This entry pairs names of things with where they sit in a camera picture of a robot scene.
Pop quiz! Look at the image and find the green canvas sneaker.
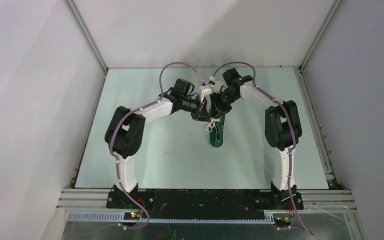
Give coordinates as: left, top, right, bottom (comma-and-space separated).
208, 115, 226, 149

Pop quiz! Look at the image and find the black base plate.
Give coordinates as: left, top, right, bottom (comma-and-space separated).
106, 186, 304, 220

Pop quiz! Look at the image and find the grey slotted cable duct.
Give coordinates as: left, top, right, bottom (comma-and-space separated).
66, 210, 275, 224

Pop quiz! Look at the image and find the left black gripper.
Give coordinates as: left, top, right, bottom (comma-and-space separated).
180, 95, 212, 123

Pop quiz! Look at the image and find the controller board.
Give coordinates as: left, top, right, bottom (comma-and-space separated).
123, 211, 142, 221
273, 217, 294, 229

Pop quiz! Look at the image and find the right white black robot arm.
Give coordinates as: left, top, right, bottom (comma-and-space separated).
208, 68, 303, 210

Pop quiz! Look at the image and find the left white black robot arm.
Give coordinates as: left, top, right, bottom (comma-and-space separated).
104, 78, 213, 208

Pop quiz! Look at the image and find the left controller board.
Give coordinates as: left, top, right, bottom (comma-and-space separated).
123, 211, 142, 221

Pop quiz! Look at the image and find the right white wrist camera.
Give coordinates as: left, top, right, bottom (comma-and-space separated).
209, 76, 223, 94

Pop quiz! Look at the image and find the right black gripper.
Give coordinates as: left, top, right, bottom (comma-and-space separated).
210, 89, 240, 120

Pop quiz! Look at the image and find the right controller board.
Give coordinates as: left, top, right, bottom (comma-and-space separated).
273, 217, 294, 229

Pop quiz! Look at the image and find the white shoelace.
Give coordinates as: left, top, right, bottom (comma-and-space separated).
205, 117, 223, 133

